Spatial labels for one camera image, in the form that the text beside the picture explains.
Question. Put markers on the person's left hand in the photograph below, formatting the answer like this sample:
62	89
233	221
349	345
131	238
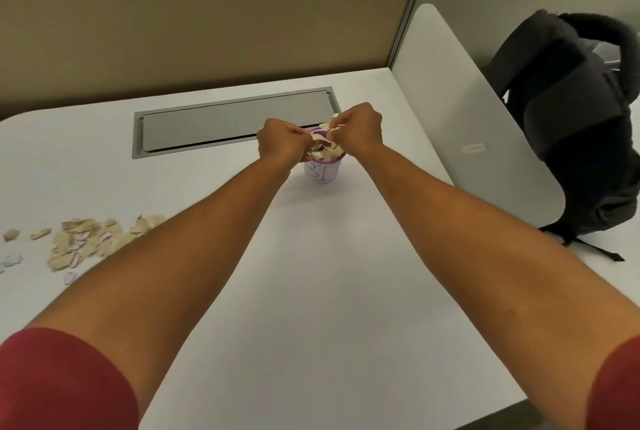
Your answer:
280	139

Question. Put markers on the person's right hand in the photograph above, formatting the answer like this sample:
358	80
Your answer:
359	127

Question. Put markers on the person's left fingers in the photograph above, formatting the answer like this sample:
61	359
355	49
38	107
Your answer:
305	142

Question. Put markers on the person's right fingers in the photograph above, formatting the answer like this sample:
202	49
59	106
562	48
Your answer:
340	127

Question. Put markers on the torn beige paper piece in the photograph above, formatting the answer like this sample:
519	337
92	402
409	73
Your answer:
326	134

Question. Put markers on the person's right forearm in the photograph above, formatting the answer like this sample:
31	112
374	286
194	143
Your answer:
480	264

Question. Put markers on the person's left forearm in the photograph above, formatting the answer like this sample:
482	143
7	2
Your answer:
165	254

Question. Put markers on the paper scraps in cup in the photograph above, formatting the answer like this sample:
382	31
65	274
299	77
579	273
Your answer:
327	150

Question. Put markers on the white paper cup purple rim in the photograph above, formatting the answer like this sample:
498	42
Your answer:
324	169

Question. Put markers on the white desk side divider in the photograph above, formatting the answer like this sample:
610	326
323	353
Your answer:
467	119

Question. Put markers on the beige desk partition panel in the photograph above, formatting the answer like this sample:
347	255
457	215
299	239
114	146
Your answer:
200	29

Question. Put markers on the black backpack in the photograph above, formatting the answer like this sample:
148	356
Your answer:
575	114

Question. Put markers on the pile of torn paper scraps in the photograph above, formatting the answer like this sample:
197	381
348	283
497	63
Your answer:
80	242

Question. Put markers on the person's red left sleeve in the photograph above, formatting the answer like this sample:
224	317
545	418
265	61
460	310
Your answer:
60	379

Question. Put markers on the person's red sleeve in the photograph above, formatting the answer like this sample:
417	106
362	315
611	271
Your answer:
60	379
617	389

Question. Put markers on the person's red right sleeve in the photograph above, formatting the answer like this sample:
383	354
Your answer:
617	389

